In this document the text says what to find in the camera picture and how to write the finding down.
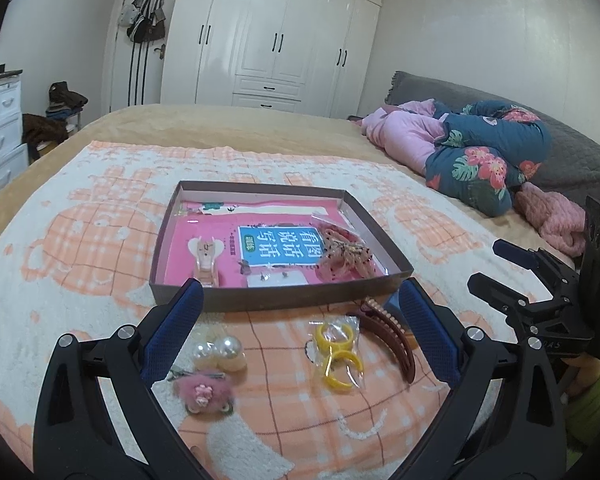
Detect dark red hair claw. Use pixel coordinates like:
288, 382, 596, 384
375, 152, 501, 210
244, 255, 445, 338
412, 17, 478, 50
347, 297, 418, 385

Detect pink fuzzy hair clip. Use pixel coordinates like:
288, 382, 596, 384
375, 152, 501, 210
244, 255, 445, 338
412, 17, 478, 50
168, 370, 235, 415

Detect yellow rings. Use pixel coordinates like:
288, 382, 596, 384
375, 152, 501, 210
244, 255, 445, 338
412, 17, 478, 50
306, 318, 366, 394

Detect pearl hair clip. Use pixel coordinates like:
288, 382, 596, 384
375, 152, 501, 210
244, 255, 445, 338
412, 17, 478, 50
192, 325, 247, 374

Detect pale pink hair clip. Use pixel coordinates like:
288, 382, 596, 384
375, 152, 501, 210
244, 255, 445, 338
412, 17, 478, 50
187, 237, 224, 287

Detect white earring card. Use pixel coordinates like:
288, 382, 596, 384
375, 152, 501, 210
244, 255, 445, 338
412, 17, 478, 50
246, 268, 317, 288

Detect person's right hand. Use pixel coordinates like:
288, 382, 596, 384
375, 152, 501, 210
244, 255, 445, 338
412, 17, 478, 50
564, 354, 600, 398

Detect pink knitted blanket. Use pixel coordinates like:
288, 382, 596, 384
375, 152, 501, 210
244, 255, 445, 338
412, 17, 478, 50
514, 182, 585, 259

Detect grey headboard cushion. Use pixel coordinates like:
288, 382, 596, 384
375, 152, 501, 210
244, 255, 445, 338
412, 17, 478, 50
386, 70, 600, 206

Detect blue floral quilt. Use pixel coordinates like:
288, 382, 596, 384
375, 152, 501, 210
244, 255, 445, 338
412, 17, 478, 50
425, 100, 552, 218

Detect pink quilt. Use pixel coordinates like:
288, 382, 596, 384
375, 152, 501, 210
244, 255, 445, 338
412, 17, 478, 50
358, 99, 445, 176

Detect orange white patterned blanket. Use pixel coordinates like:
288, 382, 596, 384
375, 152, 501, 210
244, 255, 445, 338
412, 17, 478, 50
0, 142, 548, 479

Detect tan bed sheet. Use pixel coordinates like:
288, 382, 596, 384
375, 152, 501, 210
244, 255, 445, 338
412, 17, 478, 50
0, 104, 581, 271

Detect brown shallow cardboard box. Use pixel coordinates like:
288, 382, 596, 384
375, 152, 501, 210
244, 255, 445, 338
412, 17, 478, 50
149, 181, 413, 312

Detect white drawer cabinet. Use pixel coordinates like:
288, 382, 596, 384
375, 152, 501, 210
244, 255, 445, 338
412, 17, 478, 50
0, 70, 29, 192

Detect white wardrobe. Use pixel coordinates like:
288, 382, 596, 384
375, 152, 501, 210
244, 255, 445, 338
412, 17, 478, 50
158, 0, 381, 119

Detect dark clothes pile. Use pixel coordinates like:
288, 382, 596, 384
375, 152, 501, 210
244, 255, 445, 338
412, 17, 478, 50
45, 81, 88, 120

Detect white door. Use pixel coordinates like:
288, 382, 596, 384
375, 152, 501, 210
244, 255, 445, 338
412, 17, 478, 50
102, 0, 175, 114

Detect hanging bags on door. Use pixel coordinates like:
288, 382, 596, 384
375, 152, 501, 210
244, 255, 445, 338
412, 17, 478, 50
118, 0, 166, 44

